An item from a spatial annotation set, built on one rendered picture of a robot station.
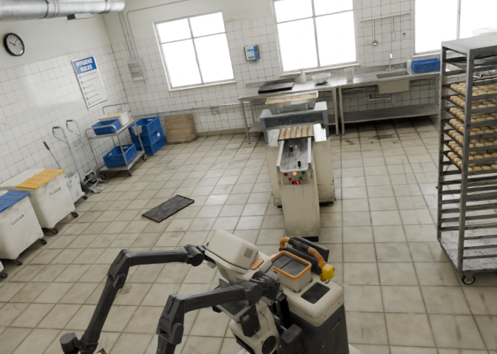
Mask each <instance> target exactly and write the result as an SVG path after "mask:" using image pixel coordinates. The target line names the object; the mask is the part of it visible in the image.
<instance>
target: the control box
mask: <svg viewBox="0 0 497 354"><path fill-rule="evenodd" d="M302 171H304V172H305V174H302ZM294 172H296V173H297V174H296V175H293V173H294ZM285 173H287V174H288V176H285ZM282 177H283V185H293V182H295V184H301V183H309V179H308V169H294V170H286V171H282ZM300 177H302V179H301V180H300V179H299V178H300ZM288 178H291V181H289V180H288ZM297 181H299V182H298V183H297Z"/></svg>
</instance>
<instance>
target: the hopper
mask: <svg viewBox="0 0 497 354"><path fill-rule="evenodd" d="M301 95H311V96H312V95H316V97H315V98H304V99H299V100H292V101H283V100H285V99H286V98H290V99H293V98H301V97H300V96H301ZM317 98H318V94H317V91H313V92H303V93H297V94H292V95H282V96H276V97H270V98H267V101H266V103H265V105H266V106H267V107H268V109H269V110H270V112H271V113H272V114H278V113H284V112H295V111H301V110H307V109H314V107H315V105H316V102H317ZM275 101H283V102H276V103H269V102H275Z"/></svg>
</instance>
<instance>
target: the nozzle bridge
mask: <svg viewBox="0 0 497 354"><path fill-rule="evenodd" d="M308 114H309V120H310V122H309V123H308ZM302 115H303V120H304V123H302ZM296 117H297V119H298V124H297V123H296ZM290 118H291V119H292V123H293V124H291V122H290ZM285 119H286V123H287V125H285ZM279 120H280V121H281V126H280V125H279ZM321 123H324V124H325V136H326V137H330V135H329V128H328V111H327V106H326V102H322V103H321V102H320V103H316V105H315V107H314V109H307V110H301V111H295V112H284V113H278V114H272V113H271V112H270V110H269V109H265V110H263V111H262V114H261V116H260V125H261V129H262V132H263V134H264V138H265V143H266V144H267V143H269V141H270V139H269V134H268V131H269V130H273V129H284V128H291V127H297V126H309V125H315V124H321Z"/></svg>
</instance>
